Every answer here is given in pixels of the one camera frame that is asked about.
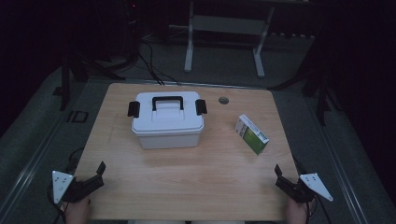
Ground person's right hand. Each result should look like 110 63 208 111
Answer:
285 198 312 224

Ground hand-held gripper cable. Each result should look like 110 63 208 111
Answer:
292 155 332 224
46 147 86 224

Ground black tripod stand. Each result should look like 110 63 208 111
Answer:
52 0 139 112

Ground white lid with black handle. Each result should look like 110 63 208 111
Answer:
127 91 208 134

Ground right hand-held gripper cable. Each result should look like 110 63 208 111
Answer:
292 155 332 224

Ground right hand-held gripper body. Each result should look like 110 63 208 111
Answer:
286 173 334 203

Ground white metal stand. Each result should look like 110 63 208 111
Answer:
183 0 276 78

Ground black metal stand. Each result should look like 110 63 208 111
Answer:
267 40 344 127

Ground person's left hand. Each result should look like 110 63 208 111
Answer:
64 200 92 224

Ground black floor cables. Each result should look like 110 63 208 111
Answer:
136 40 182 87

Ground green and white medicine box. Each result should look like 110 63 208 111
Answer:
234 114 270 156

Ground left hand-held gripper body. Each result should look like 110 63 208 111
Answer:
51 170 94 204

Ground white plastic storage box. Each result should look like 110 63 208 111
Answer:
132 124 205 150

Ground person's pale clothing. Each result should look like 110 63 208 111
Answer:
127 219 247 224

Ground left hand-held gripper cable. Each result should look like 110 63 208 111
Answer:
46 147 86 224

